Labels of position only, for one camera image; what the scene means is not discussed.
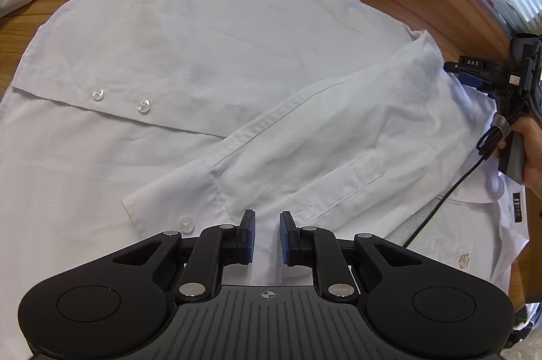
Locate white dress shirt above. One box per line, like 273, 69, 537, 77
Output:
1, 0, 528, 357

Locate person's right hand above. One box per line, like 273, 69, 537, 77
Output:
512, 117, 542, 198

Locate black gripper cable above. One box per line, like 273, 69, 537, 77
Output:
401, 124, 509, 250

